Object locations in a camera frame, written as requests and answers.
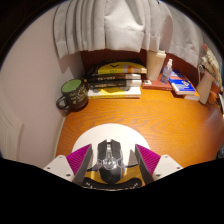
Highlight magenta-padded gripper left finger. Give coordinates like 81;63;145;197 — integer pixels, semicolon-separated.
43;143;94;184

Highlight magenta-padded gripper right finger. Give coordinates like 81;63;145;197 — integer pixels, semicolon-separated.
134;143;184;185

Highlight grey black computer mouse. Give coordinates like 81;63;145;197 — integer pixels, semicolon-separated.
95;139;126;184

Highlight round white printed mouse pad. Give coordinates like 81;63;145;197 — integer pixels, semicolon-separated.
71;123;151;191

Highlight dark green mug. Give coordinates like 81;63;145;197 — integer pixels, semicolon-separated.
55;78;89;112

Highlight dark red book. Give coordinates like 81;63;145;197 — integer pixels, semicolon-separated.
141;78;174;92

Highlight blue book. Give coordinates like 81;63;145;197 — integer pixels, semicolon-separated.
168;70;200;97

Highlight yellow and white book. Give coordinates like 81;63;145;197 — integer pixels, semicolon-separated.
87;86;142;100

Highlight small clear spray bottle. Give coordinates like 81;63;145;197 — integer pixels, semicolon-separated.
159;58;174;85

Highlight cream tissue pack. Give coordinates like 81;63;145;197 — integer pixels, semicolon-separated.
145;49;167;82

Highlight yellow and black book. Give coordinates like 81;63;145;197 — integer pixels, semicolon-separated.
96;59;148;76

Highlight white curtain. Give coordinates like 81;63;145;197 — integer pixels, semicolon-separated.
53;0;214;68

